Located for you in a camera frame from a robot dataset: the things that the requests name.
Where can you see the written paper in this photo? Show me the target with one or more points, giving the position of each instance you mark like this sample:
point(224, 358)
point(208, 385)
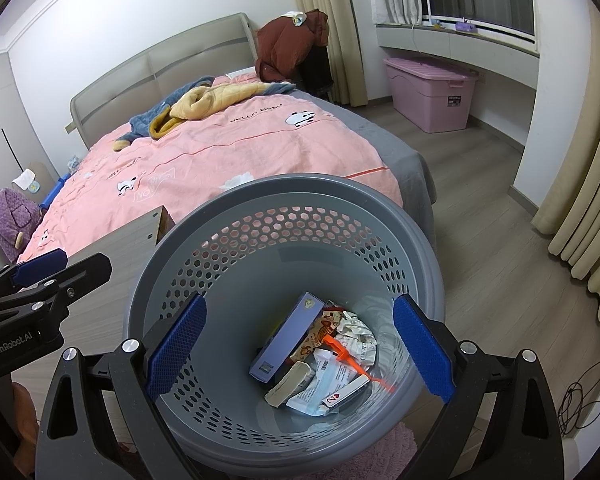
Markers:
point(355, 332)

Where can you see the bed with pink cover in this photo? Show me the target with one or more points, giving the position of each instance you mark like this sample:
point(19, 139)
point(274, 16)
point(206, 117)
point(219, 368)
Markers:
point(205, 160)

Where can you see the thin white desk lamp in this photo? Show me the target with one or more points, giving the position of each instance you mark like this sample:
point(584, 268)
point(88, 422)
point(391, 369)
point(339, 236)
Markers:
point(424, 2)

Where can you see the person's left hand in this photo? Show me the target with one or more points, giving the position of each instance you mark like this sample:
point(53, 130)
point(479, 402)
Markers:
point(26, 415)

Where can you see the beige curtain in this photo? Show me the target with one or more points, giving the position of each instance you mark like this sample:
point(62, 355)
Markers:
point(330, 35)
point(585, 210)

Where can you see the grey perforated plastic basket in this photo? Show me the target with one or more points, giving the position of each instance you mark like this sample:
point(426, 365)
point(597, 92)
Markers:
point(280, 190)

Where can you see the red patterned snack wrapper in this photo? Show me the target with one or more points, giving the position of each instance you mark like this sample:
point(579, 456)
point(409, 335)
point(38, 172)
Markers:
point(325, 332)

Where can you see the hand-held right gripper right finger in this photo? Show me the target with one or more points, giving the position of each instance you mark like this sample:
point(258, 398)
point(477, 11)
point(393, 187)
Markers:
point(425, 345)

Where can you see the pink fluffy rug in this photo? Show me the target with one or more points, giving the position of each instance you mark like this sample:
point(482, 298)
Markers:
point(410, 440)

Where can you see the small purple object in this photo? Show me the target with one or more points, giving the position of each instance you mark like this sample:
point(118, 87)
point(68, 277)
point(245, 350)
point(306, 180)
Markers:
point(466, 25)

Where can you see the purple cardboard box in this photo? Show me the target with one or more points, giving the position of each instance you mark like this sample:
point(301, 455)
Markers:
point(285, 340)

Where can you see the wooden chair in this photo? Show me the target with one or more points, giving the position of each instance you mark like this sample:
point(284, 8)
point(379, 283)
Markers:
point(17, 241)

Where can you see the brown coat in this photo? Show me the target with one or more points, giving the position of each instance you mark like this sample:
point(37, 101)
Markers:
point(285, 45)

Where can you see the pink plastic storage box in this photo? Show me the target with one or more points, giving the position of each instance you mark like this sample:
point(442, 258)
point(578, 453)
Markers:
point(430, 95)

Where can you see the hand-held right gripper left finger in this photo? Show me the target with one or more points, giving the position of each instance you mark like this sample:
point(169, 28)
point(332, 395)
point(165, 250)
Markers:
point(177, 345)

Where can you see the white pillow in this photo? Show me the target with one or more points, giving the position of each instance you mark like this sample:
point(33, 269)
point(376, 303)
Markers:
point(241, 75)

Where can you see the purple fleece robe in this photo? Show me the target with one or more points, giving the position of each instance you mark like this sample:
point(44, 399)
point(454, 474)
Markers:
point(7, 220)

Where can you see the blue and yellow fleece robe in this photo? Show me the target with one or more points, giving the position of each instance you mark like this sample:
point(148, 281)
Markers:
point(205, 97)

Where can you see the black chair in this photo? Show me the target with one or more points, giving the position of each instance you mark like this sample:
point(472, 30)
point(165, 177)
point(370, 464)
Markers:
point(316, 70)

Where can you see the pale blue cloth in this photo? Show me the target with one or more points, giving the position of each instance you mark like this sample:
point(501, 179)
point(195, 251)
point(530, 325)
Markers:
point(33, 187)

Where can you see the small white cloth item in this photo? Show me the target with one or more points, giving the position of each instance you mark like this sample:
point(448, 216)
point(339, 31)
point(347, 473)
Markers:
point(296, 17)

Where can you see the blue and white plastic packet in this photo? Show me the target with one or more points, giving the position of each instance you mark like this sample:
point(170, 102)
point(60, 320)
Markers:
point(325, 375)

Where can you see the grey bed sheet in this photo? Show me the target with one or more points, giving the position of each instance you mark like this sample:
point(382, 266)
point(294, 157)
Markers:
point(395, 160)

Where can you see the playing card two of hearts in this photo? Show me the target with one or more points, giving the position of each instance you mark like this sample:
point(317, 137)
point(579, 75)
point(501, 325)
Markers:
point(342, 395)

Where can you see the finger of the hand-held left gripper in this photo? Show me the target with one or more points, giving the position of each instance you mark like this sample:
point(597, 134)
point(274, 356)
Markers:
point(80, 272)
point(42, 266)

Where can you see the white bay window ledge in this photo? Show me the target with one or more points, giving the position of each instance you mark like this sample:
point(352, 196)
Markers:
point(455, 50)

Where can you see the grey padded headboard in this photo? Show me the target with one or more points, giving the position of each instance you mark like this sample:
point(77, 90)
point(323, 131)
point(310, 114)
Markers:
point(155, 65)

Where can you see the blue plastic object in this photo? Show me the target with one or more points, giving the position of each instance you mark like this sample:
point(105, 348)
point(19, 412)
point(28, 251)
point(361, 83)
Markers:
point(55, 192)

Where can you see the white folded cloth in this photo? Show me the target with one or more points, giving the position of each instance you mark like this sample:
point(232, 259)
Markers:
point(23, 177)

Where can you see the small grey packet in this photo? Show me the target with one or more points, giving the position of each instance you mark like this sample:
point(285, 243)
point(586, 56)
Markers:
point(74, 162)

